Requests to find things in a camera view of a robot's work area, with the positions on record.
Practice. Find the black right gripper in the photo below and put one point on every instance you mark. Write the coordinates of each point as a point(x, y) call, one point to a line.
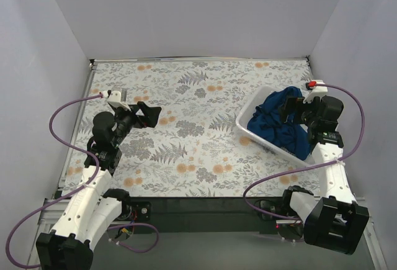
point(298, 108)

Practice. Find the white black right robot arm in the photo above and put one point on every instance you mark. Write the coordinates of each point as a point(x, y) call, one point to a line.
point(336, 221)

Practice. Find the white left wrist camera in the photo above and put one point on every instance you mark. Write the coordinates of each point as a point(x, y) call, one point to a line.
point(116, 98)

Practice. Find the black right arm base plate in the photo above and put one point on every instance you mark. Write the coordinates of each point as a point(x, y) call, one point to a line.
point(275, 205)

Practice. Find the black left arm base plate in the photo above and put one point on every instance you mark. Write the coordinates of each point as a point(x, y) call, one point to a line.
point(113, 209)

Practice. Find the aluminium frame rail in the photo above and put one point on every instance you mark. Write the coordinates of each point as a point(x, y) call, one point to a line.
point(53, 213)

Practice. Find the white plastic basket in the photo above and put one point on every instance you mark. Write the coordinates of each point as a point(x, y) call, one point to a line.
point(245, 115)

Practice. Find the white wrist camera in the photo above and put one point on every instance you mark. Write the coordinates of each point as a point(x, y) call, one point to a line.
point(316, 88)
point(116, 98)

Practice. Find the floral patterned table mat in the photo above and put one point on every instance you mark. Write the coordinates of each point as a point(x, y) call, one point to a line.
point(196, 149)

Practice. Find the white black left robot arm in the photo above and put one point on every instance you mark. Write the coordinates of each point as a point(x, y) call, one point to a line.
point(92, 209)

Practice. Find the blue printed t shirt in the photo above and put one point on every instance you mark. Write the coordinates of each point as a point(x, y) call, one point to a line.
point(266, 123)

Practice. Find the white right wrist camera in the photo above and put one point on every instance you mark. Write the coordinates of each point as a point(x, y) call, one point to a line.
point(316, 88)

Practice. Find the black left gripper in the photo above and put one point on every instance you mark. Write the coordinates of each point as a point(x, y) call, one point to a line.
point(136, 114)

